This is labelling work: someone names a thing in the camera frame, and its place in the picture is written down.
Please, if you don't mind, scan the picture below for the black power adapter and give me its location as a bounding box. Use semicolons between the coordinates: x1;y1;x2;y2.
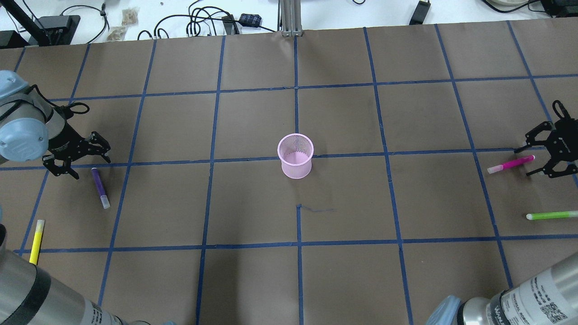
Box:
409;0;431;25

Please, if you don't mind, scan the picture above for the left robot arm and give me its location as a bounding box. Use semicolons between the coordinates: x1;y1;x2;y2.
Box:
0;70;111;179

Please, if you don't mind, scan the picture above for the aluminium frame post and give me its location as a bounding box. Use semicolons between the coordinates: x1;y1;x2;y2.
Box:
277;0;303;37

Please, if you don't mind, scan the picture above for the purple pen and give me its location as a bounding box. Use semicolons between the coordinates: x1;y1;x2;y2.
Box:
91;168;110;209

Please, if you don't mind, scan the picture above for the pink pen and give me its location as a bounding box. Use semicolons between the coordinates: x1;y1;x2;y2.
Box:
486;155;536;174

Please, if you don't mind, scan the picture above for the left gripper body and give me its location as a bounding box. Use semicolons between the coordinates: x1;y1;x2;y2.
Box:
48;124;89;165

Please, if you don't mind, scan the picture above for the pink mesh cup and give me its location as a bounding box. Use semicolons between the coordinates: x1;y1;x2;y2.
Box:
277;133;314;179

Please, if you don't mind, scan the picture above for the green pen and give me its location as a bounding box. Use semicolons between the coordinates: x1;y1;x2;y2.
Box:
526;210;578;220

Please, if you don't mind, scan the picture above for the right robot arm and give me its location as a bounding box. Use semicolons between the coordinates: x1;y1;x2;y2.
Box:
426;100;578;325

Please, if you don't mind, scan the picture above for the yellow pen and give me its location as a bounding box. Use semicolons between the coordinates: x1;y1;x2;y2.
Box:
29;219;45;265

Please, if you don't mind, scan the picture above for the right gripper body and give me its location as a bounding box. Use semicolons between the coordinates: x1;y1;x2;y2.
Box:
549;119;578;168

